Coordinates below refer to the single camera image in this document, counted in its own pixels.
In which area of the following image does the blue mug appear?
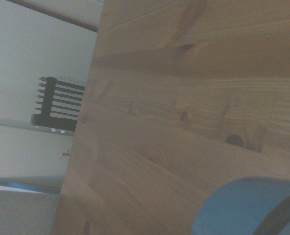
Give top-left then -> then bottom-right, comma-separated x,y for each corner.
191,176 -> 290,235

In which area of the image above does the black slatted rack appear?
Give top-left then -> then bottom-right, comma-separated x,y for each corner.
30,76 -> 86,133

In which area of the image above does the blue framed panel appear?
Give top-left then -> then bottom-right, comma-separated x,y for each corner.
0,175 -> 65,195

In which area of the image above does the grey fabric panel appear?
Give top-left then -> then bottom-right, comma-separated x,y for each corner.
0,188 -> 60,235

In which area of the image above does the small brown wall hook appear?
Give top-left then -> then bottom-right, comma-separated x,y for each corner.
58,149 -> 71,160

